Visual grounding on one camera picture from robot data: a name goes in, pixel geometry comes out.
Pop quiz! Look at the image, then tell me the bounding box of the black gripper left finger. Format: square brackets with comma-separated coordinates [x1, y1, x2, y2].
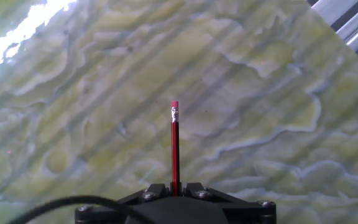
[116, 182, 172, 207]

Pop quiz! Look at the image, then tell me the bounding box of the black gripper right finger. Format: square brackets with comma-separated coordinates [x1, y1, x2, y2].
[181, 182, 231, 203]

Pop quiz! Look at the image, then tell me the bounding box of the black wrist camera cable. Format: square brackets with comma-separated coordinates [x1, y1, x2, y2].
[7, 195, 157, 224]

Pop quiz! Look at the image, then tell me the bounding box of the red pencil with eraser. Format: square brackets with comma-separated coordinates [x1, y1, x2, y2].
[170, 100, 181, 197]

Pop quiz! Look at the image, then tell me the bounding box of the green marble pattern mat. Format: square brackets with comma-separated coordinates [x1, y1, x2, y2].
[0, 0, 358, 224]

